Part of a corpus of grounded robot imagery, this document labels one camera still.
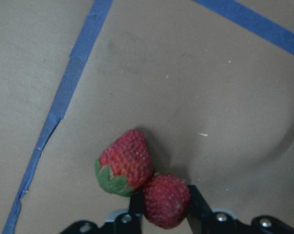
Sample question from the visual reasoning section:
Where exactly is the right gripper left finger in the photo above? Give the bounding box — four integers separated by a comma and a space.
129, 190, 145, 216

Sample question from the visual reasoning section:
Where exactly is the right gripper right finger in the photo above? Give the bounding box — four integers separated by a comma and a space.
187, 185, 213, 229

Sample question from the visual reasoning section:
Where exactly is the plain red strawberry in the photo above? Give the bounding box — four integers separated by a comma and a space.
143, 173, 191, 229

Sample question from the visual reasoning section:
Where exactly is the strawberry with green leaves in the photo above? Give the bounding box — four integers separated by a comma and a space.
95, 129, 153, 197

